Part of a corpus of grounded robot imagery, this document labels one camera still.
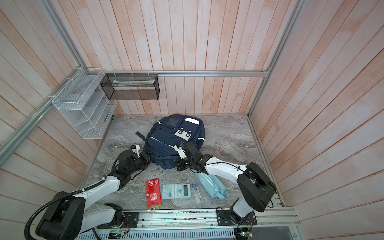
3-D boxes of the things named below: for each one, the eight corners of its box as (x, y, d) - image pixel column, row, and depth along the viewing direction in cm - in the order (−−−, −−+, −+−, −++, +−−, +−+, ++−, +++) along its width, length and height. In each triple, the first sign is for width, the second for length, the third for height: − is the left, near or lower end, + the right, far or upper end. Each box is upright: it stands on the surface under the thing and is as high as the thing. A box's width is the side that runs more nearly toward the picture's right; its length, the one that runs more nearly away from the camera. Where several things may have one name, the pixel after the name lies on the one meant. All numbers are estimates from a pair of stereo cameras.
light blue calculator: (161, 199, 82) (160, 197, 80) (163, 185, 87) (162, 183, 85) (190, 199, 82) (190, 197, 80) (190, 185, 87) (190, 183, 85)
